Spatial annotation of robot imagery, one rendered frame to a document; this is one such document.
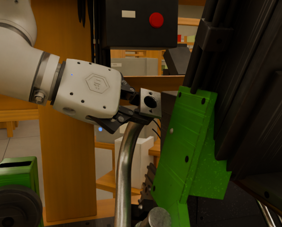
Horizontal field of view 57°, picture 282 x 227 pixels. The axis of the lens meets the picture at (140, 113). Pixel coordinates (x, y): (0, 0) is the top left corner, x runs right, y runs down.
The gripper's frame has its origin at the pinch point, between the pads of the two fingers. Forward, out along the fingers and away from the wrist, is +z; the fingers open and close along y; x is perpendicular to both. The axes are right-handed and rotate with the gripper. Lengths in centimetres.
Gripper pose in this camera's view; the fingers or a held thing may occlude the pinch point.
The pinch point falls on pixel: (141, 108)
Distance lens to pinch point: 48.0
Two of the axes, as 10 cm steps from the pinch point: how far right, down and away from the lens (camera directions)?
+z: 9.0, 2.7, 3.3
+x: -4.2, 5.2, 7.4
